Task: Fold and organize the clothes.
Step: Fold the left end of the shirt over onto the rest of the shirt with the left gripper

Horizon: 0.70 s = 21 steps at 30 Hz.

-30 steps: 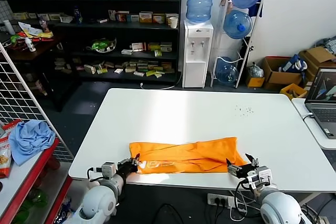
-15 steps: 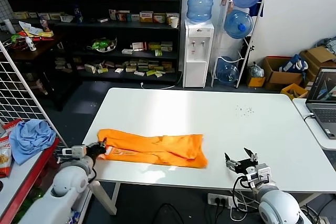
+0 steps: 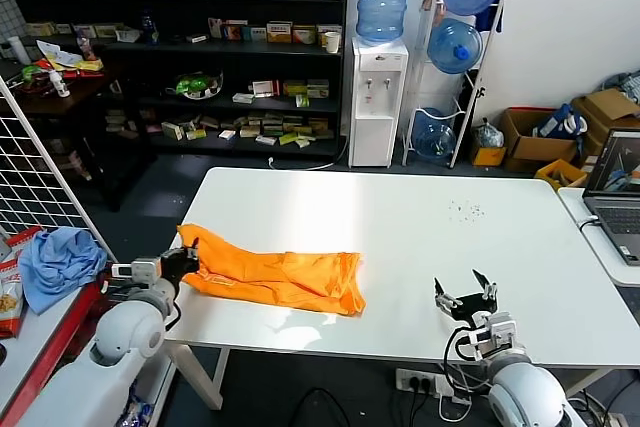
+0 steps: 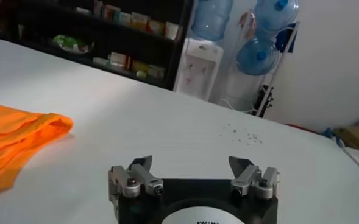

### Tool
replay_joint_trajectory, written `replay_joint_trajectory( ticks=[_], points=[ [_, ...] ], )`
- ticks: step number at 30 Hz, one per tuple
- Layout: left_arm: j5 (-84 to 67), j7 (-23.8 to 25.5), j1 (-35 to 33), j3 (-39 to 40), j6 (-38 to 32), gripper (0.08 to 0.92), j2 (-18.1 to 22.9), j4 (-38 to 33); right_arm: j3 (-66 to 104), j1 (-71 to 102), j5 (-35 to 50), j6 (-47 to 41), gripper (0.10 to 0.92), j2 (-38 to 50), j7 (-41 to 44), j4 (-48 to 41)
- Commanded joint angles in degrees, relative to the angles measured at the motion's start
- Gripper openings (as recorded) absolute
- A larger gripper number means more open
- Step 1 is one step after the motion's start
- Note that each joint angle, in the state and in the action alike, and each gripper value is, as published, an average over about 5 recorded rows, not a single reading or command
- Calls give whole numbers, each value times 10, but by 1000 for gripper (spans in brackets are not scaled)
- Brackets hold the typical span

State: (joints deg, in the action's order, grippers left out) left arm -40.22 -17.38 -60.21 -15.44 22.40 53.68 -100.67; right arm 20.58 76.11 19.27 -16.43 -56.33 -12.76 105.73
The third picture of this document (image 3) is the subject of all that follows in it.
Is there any red and white cart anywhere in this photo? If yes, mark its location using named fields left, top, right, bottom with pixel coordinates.
left=0, top=226, right=141, bottom=427

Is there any grey blue clothes pile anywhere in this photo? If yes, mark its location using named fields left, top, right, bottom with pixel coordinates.
left=597, top=68, right=640, bottom=103

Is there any large white table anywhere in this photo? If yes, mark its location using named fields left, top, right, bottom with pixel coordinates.
left=159, top=166, right=640, bottom=411

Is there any blue shopping bag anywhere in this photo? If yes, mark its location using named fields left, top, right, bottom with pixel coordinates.
left=532, top=103, right=588, bottom=140

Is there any white cylinder container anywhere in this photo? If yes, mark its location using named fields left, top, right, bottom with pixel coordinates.
left=6, top=36, right=31, bottom=66

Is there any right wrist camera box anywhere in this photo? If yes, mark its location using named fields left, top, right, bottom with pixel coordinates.
left=469, top=311, right=519, bottom=361

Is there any upright blue water jug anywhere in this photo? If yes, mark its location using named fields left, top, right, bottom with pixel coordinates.
left=354, top=0, right=413, bottom=45

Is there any small white side table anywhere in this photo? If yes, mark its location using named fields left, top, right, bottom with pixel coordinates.
left=556, top=186, right=640, bottom=288

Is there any dark blue bottle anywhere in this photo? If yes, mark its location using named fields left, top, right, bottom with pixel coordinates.
left=139, top=10, right=160, bottom=45

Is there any white wire grid panel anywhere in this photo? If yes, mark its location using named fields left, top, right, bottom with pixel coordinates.
left=0, top=77, right=144, bottom=308

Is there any blue snack packet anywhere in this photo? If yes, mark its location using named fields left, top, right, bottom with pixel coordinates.
left=119, top=381, right=154, bottom=427

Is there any small white plastic bottle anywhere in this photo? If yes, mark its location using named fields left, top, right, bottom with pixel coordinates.
left=48, top=70, right=70, bottom=99

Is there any white metal jug rack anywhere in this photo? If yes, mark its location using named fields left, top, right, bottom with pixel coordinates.
left=401, top=0, right=505, bottom=170

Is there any orange t-shirt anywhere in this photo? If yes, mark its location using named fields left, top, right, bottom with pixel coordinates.
left=177, top=223, right=368, bottom=317

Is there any bowl with green bag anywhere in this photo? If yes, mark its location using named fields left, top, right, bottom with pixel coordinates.
left=166, top=71, right=224, bottom=101

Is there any orange white medicine box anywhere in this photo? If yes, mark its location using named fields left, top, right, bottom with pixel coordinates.
left=265, top=21, right=293, bottom=44

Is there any pink drink bottle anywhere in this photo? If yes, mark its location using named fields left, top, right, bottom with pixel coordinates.
left=74, top=30, right=97, bottom=62

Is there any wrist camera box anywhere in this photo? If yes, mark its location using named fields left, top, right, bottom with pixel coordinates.
left=110, top=257, right=161, bottom=288
left=469, top=311, right=519, bottom=361

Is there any grey open laptop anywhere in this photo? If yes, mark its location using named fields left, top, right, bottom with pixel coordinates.
left=582, top=129, right=640, bottom=267

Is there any dark wooden table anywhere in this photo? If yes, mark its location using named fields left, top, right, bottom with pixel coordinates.
left=0, top=61, right=156, bottom=213

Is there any grey plastic bag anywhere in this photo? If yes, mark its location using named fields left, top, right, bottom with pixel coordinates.
left=473, top=118, right=504, bottom=150

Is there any yellow plastic bin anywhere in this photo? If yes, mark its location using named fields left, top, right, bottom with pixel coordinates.
left=533, top=158, right=588, bottom=192

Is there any stacked brown cardboard box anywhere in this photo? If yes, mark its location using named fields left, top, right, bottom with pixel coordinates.
left=571, top=88, right=640, bottom=168

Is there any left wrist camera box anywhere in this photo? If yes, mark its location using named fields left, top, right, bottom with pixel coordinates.
left=110, top=257, right=161, bottom=288

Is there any empty blue water jug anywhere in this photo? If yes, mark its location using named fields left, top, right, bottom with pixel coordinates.
left=412, top=107, right=457, bottom=163

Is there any red white snack bag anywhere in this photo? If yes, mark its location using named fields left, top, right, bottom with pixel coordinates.
left=0, top=226, right=44, bottom=339

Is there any white water dispenser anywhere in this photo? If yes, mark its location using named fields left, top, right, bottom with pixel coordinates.
left=348, top=36, right=409, bottom=169

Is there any white power strip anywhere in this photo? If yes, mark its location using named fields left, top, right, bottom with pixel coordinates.
left=395, top=368, right=454, bottom=398

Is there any black shelf unit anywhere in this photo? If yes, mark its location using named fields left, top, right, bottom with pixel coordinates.
left=0, top=0, right=350, bottom=158

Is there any open brown cardboard box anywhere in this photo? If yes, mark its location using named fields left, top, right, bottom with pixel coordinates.
left=498, top=106, right=579, bottom=173

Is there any black floor cable loop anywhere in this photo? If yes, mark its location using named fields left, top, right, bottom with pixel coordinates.
left=287, top=386, right=351, bottom=427

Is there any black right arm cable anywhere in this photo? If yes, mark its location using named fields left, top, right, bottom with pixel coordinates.
left=443, top=326, right=494, bottom=398

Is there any pile of papers and packets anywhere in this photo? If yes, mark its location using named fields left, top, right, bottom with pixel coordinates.
left=34, top=40, right=104, bottom=73

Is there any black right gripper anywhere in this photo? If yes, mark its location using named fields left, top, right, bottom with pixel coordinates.
left=432, top=269, right=499, bottom=323

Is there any white floor power cable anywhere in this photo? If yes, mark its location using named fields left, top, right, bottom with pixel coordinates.
left=267, top=136, right=350, bottom=171

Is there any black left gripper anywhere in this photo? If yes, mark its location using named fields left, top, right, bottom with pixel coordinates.
left=159, top=237, right=200, bottom=283

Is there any light blue crumpled cloth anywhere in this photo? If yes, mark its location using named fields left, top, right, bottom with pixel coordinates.
left=17, top=227, right=108, bottom=317

